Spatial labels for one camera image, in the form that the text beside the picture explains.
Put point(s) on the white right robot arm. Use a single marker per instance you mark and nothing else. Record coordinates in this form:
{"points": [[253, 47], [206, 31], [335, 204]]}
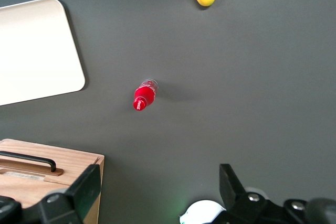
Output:
{"points": [[202, 211]]}

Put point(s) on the red soda can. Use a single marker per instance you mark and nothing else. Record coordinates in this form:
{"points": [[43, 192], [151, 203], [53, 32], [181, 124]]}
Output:
{"points": [[144, 95]]}

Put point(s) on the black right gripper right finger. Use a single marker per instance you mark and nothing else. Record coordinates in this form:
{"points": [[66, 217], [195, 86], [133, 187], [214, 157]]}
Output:
{"points": [[236, 195]]}

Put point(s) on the white rectangular tray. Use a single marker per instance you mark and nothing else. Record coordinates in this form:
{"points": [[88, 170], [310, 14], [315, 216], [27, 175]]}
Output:
{"points": [[34, 51]]}

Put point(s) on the wooden drawer front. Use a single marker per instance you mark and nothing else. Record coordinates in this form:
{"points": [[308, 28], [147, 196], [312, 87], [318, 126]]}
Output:
{"points": [[76, 163]]}

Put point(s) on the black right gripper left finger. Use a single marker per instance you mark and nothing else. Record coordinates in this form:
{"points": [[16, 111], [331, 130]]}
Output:
{"points": [[78, 195]]}

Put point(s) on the wooden drawer cabinet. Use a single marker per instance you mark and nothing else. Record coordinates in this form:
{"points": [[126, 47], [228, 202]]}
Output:
{"points": [[78, 166]]}

